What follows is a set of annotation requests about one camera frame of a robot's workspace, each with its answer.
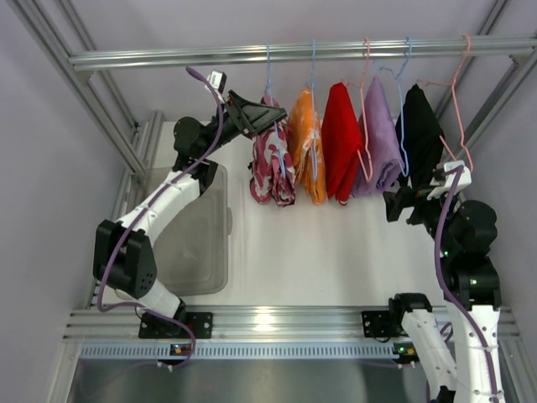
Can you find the light blue wire hanger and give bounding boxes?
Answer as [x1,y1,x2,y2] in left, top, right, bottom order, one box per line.
[264,42,292,183]

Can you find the pink camouflage trousers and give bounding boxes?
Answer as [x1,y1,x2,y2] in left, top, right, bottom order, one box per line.
[247,95,297,207]

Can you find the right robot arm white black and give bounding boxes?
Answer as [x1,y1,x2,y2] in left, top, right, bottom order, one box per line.
[383,186,505,402]

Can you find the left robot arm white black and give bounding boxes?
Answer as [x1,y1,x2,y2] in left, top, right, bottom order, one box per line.
[93,91,287,340]

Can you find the pink hanger under red trousers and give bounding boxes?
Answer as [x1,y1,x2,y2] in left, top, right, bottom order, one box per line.
[341,37,374,183]

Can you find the blue hanger under lilac trousers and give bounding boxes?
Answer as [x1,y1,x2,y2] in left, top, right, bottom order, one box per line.
[380,37,414,178]

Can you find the lilac trousers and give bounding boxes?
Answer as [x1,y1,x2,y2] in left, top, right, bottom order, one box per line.
[352,76,403,197]

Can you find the orange white trousers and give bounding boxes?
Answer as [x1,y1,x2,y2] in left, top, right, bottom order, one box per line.
[288,87,326,206]

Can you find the red trousers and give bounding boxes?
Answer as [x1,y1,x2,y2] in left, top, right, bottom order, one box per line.
[321,82,363,206]

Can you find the pink hanger under black trousers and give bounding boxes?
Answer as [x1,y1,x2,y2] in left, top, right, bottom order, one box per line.
[414,33,475,174]

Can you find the clear plastic bin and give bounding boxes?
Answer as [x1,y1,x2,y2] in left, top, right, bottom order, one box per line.
[136,165,232,297]

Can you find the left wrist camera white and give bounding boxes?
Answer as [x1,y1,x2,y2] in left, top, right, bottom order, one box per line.
[206,71,227,94]

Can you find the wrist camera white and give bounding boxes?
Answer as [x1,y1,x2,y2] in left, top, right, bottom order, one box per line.
[206,71,227,94]
[427,160,472,200]

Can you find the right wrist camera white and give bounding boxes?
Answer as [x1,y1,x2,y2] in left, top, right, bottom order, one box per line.
[427,160,472,200]

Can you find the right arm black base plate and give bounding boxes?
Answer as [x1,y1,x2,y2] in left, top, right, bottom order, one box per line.
[361,311,402,343]

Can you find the left aluminium frame post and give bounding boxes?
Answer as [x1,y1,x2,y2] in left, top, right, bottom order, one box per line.
[8,1,164,176]

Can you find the aluminium frame post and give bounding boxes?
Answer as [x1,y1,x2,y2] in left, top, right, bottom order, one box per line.
[435,1,536,149]
[8,1,164,176]

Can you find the grey slotted cable duct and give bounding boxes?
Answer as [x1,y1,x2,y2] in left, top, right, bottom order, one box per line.
[80,342,398,360]

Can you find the aluminium hanging rail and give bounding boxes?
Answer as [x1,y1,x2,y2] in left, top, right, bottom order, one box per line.
[68,34,536,71]

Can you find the right aluminium frame post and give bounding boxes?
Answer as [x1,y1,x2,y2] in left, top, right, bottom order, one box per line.
[435,1,536,149]

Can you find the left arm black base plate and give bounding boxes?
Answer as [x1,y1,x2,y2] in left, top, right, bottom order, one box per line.
[138,312,213,339]

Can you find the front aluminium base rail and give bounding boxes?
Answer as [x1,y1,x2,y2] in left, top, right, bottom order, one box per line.
[62,305,521,340]

